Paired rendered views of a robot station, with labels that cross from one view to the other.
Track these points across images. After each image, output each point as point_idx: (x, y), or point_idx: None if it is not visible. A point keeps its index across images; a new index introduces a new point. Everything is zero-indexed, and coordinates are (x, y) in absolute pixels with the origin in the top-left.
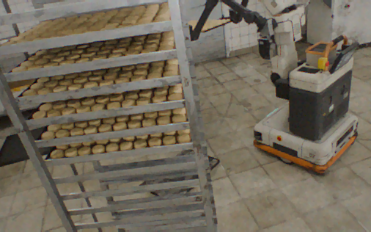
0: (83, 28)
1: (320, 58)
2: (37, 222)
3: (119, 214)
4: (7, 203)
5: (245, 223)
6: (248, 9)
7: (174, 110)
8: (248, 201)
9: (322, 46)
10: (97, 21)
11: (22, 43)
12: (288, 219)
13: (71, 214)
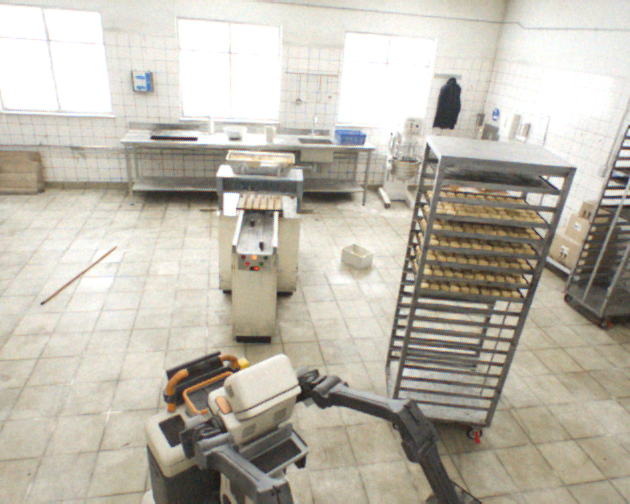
0: (480, 199)
1: (246, 361)
2: None
3: (488, 399)
4: None
5: (358, 435)
6: (331, 391)
7: None
8: (349, 461)
9: (202, 405)
10: (484, 208)
11: (504, 195)
12: (313, 429)
13: (489, 303)
